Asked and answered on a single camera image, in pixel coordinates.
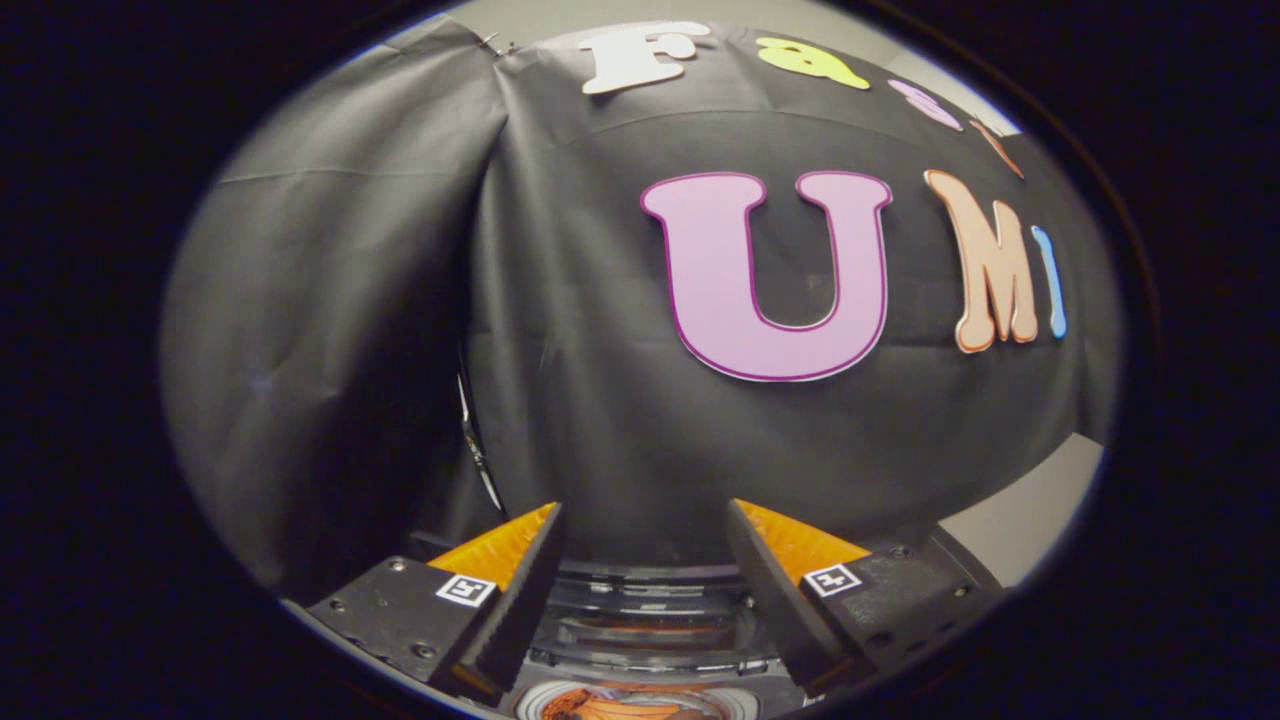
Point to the orange shirt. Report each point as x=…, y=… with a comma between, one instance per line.
x=630, y=708

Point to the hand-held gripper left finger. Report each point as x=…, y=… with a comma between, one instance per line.
x=515, y=610

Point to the black backdrop cloth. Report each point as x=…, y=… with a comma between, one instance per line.
x=350, y=350

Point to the grey white cabinet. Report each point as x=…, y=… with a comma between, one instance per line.
x=1030, y=510

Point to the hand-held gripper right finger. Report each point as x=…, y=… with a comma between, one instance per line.
x=775, y=600

